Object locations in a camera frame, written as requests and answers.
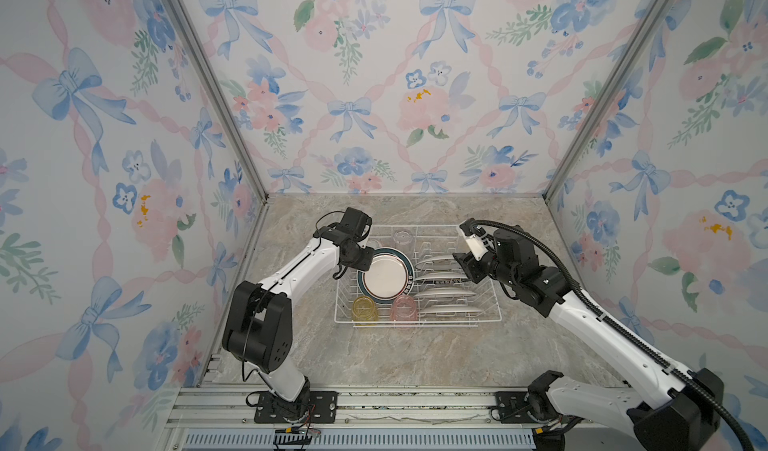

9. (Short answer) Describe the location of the green rimmed white plate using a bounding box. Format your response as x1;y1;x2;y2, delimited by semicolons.
356;248;415;305

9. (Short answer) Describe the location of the green red rimmed plate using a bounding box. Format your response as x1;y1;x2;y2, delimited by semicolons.
415;254;457;269

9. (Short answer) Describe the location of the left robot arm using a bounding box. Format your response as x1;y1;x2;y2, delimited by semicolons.
221;207;374;422

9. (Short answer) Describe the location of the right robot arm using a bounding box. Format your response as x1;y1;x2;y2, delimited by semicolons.
454;219;726;450

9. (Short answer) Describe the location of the clear drinking glass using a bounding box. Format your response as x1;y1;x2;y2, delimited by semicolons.
392;229;414;252

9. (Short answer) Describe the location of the yellow glass cup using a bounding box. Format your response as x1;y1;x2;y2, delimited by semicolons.
352;296;379;323

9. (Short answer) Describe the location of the pink glass cup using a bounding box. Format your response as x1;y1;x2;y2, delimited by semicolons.
390;295;419;322

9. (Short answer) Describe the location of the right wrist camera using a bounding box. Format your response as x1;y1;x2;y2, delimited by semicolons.
458;218;494;261

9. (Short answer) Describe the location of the white wire dish rack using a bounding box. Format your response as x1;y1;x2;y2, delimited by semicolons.
334;225;501;328

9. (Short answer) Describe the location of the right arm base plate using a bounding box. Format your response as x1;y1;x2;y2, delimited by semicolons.
489;391;575;428

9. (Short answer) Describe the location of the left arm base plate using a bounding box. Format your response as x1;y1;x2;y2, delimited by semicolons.
246;391;339;425

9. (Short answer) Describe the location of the aluminium front rail frame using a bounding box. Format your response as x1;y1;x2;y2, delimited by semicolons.
155;383;641;450

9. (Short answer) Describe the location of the black corrugated cable conduit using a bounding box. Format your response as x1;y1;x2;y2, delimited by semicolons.
467;218;757;451

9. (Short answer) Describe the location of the left aluminium corner post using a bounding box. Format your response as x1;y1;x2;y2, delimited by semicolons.
161;0;268;205

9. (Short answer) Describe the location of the aluminium corner post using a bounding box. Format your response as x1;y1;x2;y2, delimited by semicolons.
161;0;268;205
543;0;674;205

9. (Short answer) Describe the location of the right aluminium corner post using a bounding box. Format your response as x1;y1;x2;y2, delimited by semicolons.
543;0;674;205

